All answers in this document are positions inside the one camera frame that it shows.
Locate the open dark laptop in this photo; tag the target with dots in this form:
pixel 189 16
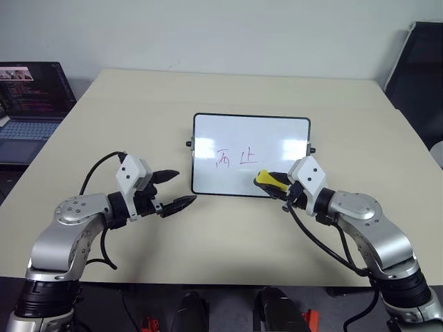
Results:
pixel 27 131

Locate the yellow whiteboard eraser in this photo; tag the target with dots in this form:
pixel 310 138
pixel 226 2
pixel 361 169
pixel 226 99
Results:
pixel 263 177

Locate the orange plastic part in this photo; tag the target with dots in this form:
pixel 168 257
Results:
pixel 150 324
pixel 311 320

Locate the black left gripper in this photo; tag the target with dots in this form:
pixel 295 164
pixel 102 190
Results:
pixel 145 202

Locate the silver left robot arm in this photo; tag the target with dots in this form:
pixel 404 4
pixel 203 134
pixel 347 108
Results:
pixel 69 235

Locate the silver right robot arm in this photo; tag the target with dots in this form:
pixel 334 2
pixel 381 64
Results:
pixel 380 235

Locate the dark rounded shape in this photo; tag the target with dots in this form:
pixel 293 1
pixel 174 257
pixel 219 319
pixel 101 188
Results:
pixel 192 313
pixel 277 309

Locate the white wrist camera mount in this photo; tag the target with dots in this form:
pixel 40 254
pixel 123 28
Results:
pixel 129 173
pixel 311 173

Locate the grey rounded object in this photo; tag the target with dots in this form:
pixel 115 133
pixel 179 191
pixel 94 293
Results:
pixel 437 155

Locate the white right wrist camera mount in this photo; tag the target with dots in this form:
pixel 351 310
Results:
pixel 311 173

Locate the black chair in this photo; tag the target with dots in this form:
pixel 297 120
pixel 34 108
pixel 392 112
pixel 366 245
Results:
pixel 422 86

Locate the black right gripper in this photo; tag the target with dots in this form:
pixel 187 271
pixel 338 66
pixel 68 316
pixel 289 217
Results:
pixel 297 197

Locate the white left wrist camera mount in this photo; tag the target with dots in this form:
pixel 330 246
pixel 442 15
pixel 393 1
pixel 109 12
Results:
pixel 129 173

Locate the small black-framed whiteboard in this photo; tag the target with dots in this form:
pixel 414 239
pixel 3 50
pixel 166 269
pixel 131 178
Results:
pixel 242 138

